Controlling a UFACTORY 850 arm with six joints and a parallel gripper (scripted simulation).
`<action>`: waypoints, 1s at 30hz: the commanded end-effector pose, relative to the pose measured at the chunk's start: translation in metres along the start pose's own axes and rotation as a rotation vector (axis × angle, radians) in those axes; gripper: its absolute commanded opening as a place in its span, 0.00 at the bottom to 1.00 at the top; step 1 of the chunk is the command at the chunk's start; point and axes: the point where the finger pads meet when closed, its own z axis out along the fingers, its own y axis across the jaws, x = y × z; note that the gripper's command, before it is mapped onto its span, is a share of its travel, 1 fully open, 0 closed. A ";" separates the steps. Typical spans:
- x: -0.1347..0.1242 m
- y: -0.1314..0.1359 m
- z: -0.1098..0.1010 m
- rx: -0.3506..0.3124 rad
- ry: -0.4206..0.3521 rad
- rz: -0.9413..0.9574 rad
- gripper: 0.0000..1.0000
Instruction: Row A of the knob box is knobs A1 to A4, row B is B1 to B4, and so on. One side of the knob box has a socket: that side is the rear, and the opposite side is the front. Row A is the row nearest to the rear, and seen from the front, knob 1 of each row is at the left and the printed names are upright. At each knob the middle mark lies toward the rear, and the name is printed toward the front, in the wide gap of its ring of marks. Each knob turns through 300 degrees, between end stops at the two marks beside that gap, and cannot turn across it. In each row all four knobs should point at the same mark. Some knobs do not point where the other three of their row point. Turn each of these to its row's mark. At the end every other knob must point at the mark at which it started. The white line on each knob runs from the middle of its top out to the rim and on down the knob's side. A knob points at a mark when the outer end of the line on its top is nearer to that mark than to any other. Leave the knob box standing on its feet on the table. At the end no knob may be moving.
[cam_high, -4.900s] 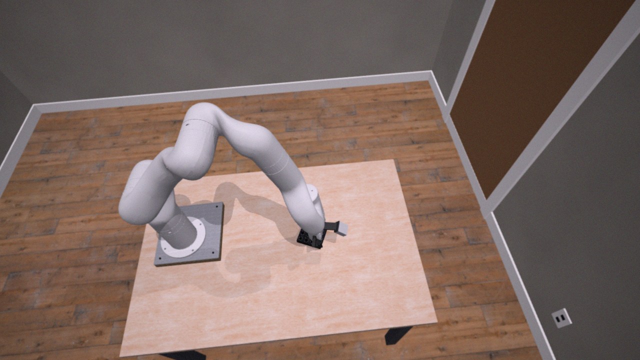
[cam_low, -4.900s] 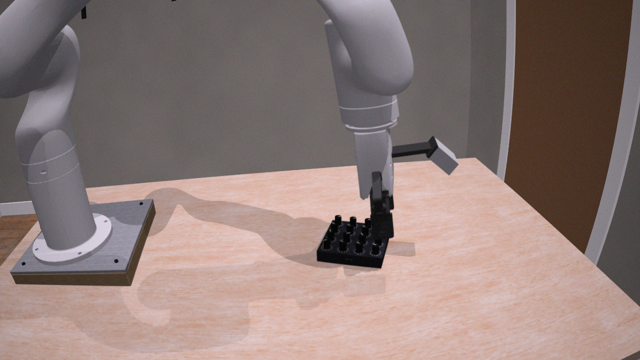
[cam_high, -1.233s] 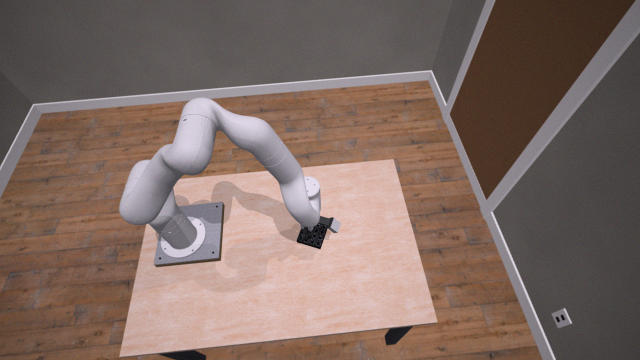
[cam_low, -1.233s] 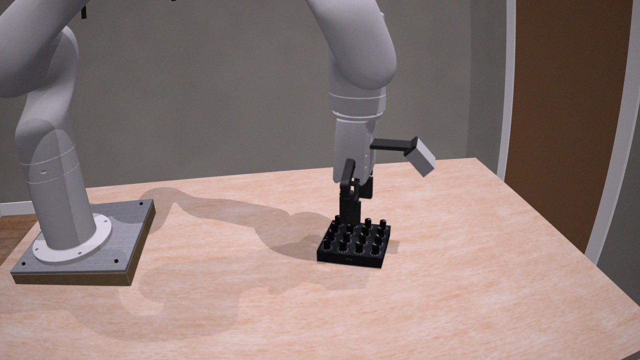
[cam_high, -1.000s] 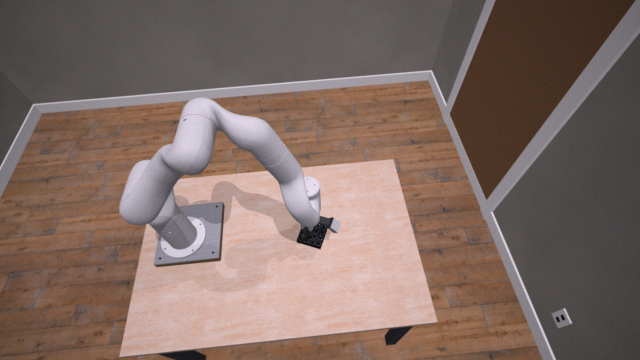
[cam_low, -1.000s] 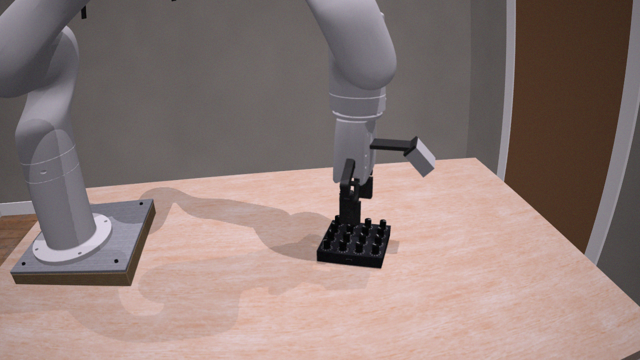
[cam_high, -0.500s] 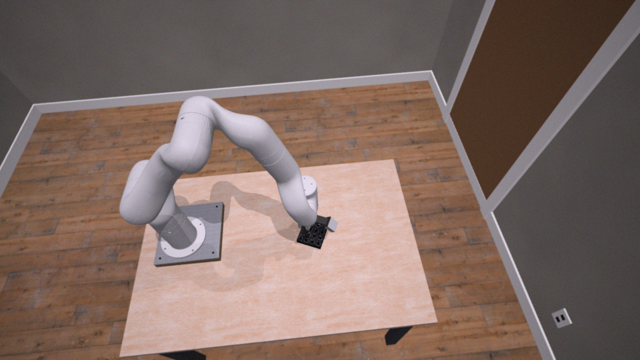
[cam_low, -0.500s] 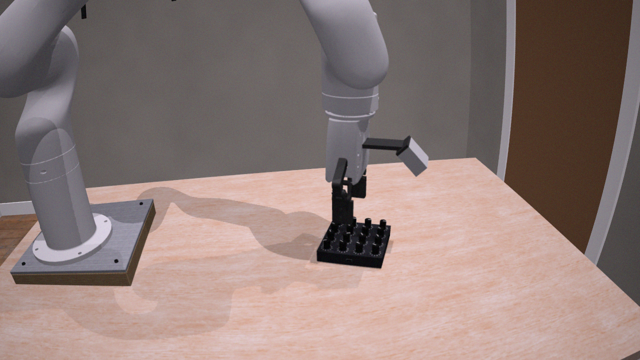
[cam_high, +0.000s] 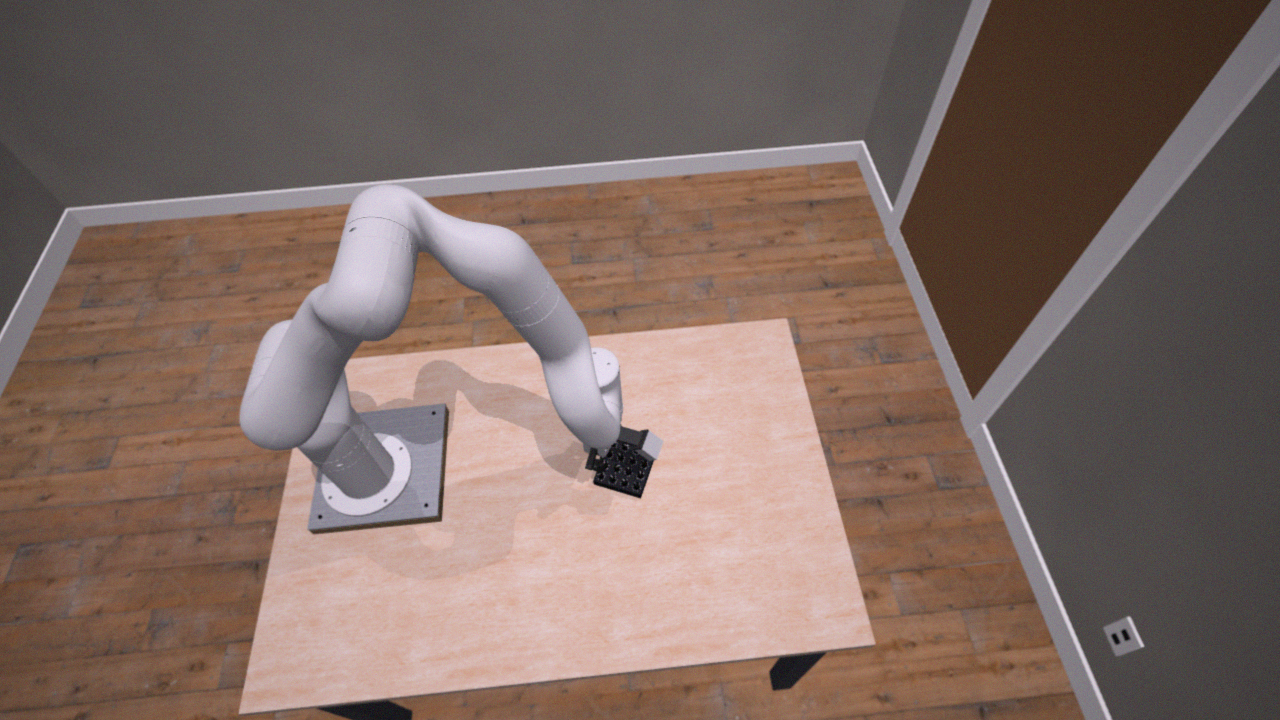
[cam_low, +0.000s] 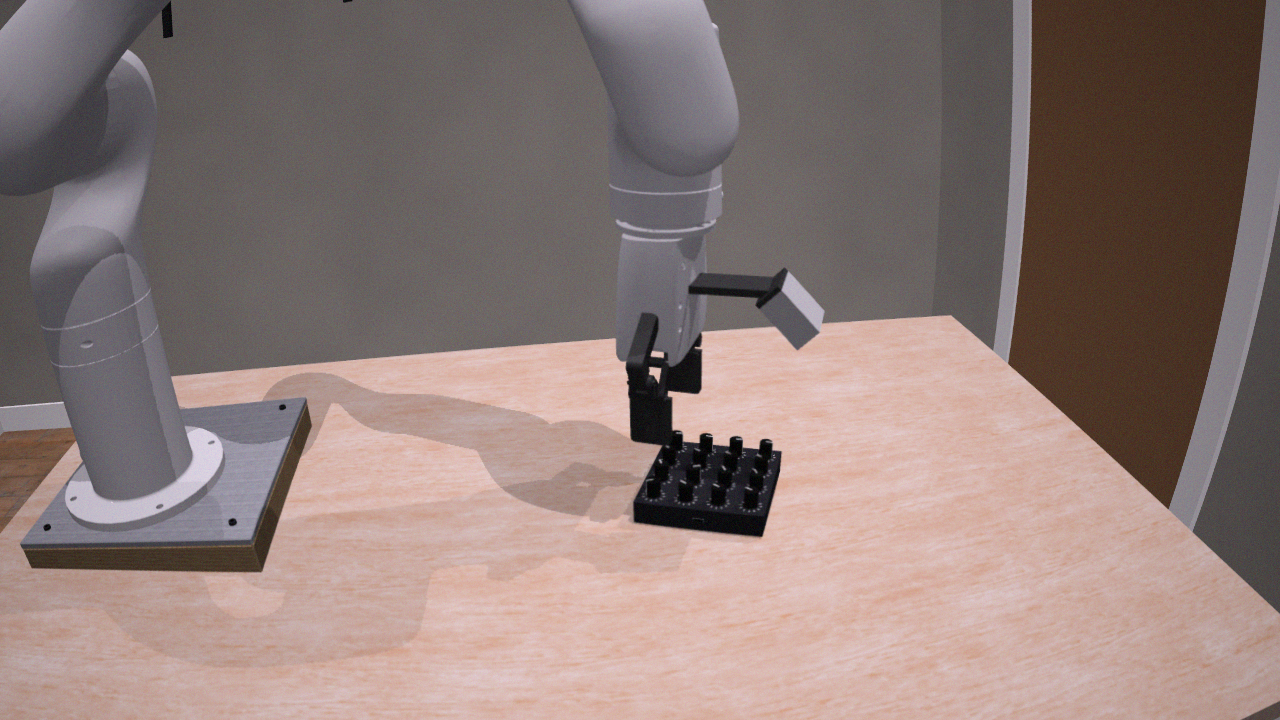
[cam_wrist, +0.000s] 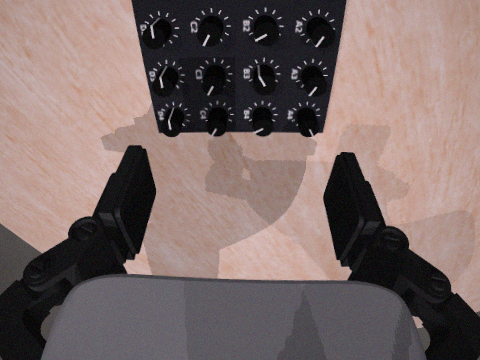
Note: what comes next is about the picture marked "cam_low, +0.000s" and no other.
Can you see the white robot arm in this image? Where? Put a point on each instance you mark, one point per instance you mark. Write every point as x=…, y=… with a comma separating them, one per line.
x=661, y=64

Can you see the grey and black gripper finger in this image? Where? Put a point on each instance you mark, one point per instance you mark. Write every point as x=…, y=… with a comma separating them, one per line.
x=686, y=376
x=650, y=405

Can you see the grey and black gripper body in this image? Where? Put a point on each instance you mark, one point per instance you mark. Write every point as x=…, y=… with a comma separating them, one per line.
x=655, y=269

